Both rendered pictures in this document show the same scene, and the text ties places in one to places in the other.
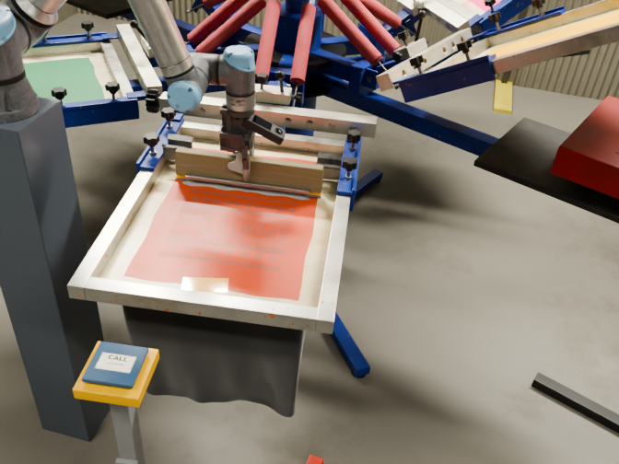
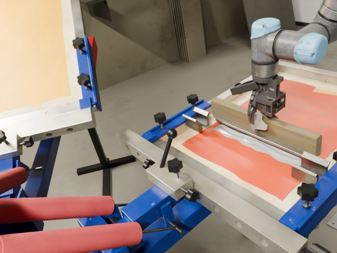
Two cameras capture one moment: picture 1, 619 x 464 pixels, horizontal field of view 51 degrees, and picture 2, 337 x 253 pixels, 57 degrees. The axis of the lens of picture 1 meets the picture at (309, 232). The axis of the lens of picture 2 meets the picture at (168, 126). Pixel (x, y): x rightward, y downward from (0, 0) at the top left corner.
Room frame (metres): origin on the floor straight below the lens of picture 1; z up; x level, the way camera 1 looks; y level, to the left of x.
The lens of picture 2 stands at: (2.25, 0.67, 1.61)
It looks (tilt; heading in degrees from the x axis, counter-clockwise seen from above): 32 degrees down; 233
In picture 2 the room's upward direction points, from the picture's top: 12 degrees counter-clockwise
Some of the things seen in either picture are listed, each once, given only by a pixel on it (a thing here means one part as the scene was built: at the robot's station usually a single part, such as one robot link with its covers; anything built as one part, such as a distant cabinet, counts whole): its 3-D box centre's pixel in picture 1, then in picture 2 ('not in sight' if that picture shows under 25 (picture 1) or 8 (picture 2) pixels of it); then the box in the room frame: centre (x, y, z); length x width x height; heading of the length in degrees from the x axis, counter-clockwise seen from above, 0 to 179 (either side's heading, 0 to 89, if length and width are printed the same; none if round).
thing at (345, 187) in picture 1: (349, 171); (180, 124); (1.61, -0.10, 0.97); 0.30 x 0.05 x 0.07; 176
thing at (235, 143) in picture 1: (238, 127); (266, 92); (1.51, 0.21, 1.14); 0.09 x 0.08 x 0.12; 86
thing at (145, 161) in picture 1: (162, 147); (323, 195); (1.65, 0.45, 0.97); 0.30 x 0.05 x 0.07; 176
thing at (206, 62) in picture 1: (198, 71); (303, 44); (1.50, 0.31, 1.30); 0.11 x 0.11 x 0.08; 88
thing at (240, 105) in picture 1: (239, 100); (265, 67); (1.51, 0.20, 1.22); 0.08 x 0.08 x 0.05
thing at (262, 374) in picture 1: (213, 349); not in sight; (1.10, 0.22, 0.74); 0.45 x 0.03 x 0.43; 86
